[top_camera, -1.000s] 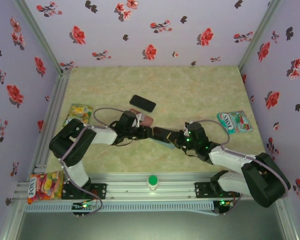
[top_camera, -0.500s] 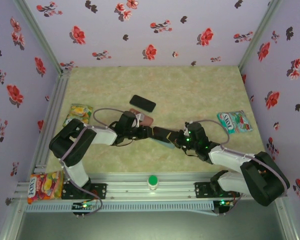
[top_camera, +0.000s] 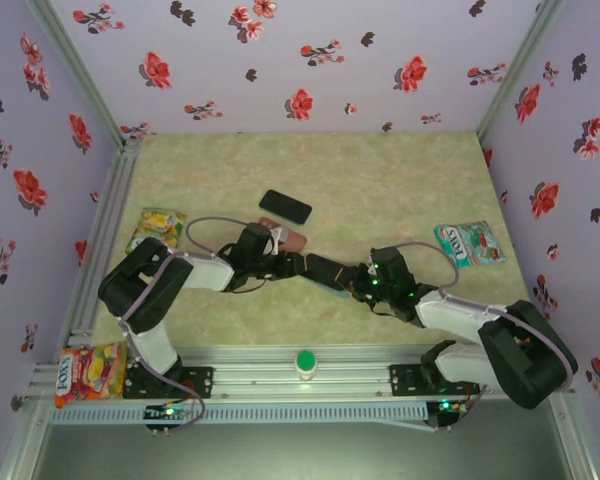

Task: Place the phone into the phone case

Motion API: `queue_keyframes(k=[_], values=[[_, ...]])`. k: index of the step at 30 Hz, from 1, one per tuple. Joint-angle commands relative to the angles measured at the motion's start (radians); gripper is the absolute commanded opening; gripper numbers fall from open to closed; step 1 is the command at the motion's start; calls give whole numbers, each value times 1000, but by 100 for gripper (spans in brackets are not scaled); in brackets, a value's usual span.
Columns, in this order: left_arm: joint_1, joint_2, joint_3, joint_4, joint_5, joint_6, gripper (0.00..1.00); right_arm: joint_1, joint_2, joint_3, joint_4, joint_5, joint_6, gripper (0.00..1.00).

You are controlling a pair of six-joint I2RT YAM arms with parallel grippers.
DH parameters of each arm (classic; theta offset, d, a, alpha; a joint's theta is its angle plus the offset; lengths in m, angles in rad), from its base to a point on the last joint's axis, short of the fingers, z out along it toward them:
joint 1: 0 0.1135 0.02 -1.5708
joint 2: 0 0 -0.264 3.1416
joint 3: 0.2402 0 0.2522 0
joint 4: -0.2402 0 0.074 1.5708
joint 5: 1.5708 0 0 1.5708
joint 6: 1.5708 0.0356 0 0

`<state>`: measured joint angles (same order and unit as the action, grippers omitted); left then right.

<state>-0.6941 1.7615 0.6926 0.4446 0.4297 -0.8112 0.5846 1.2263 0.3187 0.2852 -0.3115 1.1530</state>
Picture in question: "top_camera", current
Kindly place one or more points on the wide aluminium frame rail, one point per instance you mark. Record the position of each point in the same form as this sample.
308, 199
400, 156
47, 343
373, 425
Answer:
260, 380

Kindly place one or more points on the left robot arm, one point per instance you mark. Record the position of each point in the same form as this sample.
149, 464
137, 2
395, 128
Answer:
145, 280

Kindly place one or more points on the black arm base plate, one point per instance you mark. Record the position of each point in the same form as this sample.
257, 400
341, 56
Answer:
200, 382
405, 380

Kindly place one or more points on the pink phone case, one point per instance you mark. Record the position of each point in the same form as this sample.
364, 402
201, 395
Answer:
295, 242

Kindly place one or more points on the aluminium corner post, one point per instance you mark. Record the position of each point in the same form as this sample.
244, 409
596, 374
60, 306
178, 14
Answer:
75, 65
520, 65

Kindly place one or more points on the green push button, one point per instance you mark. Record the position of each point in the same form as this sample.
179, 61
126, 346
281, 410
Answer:
306, 361

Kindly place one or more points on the controller board with green light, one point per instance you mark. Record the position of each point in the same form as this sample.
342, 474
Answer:
167, 412
445, 407

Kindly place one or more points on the aluminium side rail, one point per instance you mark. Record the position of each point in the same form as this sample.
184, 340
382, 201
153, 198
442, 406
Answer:
105, 240

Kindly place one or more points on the teal candy bag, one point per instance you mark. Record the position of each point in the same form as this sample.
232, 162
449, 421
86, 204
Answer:
470, 245

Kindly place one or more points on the red orange candy bag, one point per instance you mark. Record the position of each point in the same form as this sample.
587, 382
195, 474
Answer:
87, 375

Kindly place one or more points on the green yellow candy bag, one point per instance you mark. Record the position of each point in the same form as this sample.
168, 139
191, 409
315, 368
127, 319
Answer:
155, 230

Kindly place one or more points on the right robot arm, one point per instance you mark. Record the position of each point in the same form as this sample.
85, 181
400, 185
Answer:
525, 360

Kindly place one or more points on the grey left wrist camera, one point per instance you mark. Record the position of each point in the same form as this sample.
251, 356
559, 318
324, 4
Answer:
277, 240

